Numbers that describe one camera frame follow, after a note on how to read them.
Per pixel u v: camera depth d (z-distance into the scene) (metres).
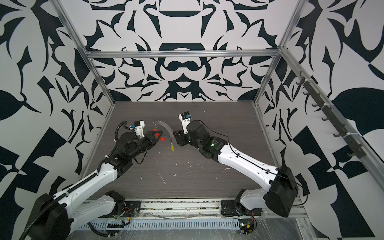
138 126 0.72
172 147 0.81
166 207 0.76
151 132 0.71
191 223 0.71
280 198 0.39
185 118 0.64
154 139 0.72
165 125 0.81
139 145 0.66
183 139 0.66
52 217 0.39
